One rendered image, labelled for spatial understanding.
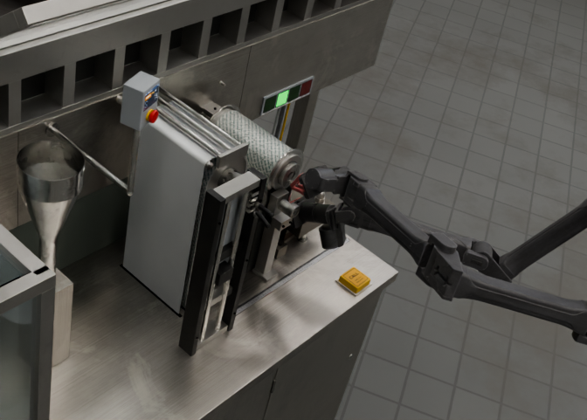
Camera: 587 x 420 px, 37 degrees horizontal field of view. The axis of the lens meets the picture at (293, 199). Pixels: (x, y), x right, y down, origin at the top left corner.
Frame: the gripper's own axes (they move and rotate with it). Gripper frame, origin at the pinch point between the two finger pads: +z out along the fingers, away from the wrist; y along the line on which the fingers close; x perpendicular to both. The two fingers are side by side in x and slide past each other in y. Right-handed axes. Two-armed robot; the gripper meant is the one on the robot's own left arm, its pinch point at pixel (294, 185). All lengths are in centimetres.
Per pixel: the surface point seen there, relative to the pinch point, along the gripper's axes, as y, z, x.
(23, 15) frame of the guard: -89, -52, 57
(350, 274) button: 15.5, 7.3, -34.4
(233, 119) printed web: -1.4, 13.1, 22.6
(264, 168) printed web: -5.9, 2.9, 7.8
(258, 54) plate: 19.6, 16.8, 36.9
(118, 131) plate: -33, 21, 31
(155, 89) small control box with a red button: -53, -27, 39
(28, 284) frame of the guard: -101, -39, 16
